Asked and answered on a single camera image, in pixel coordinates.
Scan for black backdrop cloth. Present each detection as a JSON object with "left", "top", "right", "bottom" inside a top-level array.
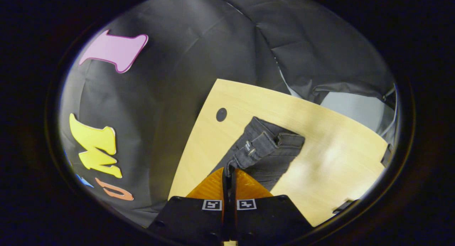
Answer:
[{"left": 59, "top": 0, "right": 398, "bottom": 228}]

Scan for black jeans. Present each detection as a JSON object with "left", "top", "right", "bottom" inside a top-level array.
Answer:
[{"left": 210, "top": 116, "right": 305, "bottom": 192}]

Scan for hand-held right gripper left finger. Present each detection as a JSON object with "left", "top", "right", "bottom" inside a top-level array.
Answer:
[{"left": 147, "top": 167, "right": 230, "bottom": 244}]

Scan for black table edge bracket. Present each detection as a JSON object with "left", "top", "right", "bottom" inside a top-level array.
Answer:
[
  {"left": 333, "top": 199, "right": 357, "bottom": 215},
  {"left": 381, "top": 144, "right": 394, "bottom": 168}
]

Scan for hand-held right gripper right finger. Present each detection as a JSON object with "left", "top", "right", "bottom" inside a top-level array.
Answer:
[{"left": 229, "top": 168, "right": 314, "bottom": 244}]

